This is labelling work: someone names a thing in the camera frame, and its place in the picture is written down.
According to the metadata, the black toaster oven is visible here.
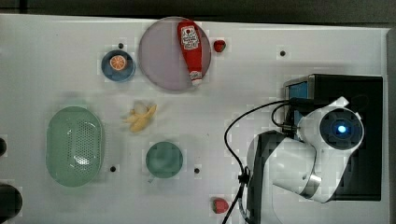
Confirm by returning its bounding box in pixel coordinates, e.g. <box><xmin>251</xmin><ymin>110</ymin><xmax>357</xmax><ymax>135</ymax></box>
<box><xmin>285</xmin><ymin>74</ymin><xmax>383</xmax><ymax>203</ymax></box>

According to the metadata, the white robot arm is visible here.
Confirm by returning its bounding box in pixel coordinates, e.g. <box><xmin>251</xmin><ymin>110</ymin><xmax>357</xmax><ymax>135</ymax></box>
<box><xmin>240</xmin><ymin>96</ymin><xmax>364</xmax><ymax>224</ymax></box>

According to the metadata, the green round cup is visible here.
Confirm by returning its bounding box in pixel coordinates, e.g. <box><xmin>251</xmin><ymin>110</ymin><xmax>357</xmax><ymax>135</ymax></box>
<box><xmin>146</xmin><ymin>142</ymin><xmax>184</xmax><ymax>178</ymax></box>

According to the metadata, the peeled toy banana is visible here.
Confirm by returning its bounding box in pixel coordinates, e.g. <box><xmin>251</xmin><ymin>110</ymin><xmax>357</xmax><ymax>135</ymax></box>
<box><xmin>123</xmin><ymin>101</ymin><xmax>157</xmax><ymax>133</ymax></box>

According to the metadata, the grey round plate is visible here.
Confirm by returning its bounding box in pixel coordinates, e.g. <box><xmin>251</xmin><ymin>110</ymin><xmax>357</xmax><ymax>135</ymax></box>
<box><xmin>138</xmin><ymin>17</ymin><xmax>211</xmax><ymax>91</ymax></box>

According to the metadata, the red toy strawberry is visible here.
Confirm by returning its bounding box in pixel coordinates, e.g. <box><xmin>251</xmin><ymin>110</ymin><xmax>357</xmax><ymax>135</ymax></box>
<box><xmin>212</xmin><ymin>198</ymin><xmax>229</xmax><ymax>214</ymax></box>
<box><xmin>213</xmin><ymin>40</ymin><xmax>226</xmax><ymax>52</ymax></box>

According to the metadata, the red ketchup bottle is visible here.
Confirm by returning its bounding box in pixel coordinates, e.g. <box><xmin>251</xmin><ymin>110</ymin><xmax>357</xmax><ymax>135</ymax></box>
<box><xmin>177</xmin><ymin>20</ymin><xmax>203</xmax><ymax>86</ymax></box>

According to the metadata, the blue small bowl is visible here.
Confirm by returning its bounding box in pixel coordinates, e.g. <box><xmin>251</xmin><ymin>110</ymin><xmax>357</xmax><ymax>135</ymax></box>
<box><xmin>101</xmin><ymin>50</ymin><xmax>135</xmax><ymax>82</ymax></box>

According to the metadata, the orange slice toy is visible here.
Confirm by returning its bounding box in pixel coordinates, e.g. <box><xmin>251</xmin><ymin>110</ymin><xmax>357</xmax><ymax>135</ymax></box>
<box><xmin>109</xmin><ymin>55</ymin><xmax>127</xmax><ymax>71</ymax></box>

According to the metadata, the green perforated basket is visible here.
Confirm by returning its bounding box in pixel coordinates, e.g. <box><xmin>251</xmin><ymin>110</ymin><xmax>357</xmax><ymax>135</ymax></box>
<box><xmin>46</xmin><ymin>106</ymin><xmax>104</xmax><ymax>188</ymax></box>

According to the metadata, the black cable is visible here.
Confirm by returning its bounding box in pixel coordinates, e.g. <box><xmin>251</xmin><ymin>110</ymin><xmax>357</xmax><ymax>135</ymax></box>
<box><xmin>221</xmin><ymin>98</ymin><xmax>292</xmax><ymax>224</ymax></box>

